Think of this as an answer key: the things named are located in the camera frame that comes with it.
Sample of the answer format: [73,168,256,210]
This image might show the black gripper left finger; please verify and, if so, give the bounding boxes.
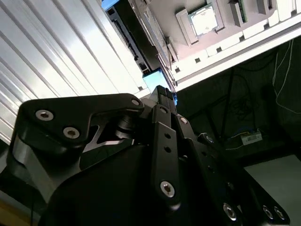
[14,86,182,212]

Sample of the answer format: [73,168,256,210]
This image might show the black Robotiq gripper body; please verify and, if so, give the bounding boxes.
[37,142,228,226]

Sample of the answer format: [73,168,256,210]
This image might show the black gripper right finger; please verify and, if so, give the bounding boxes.
[166,88,292,226]

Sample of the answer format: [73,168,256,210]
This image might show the hard disk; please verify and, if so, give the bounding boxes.
[128,0,179,106]

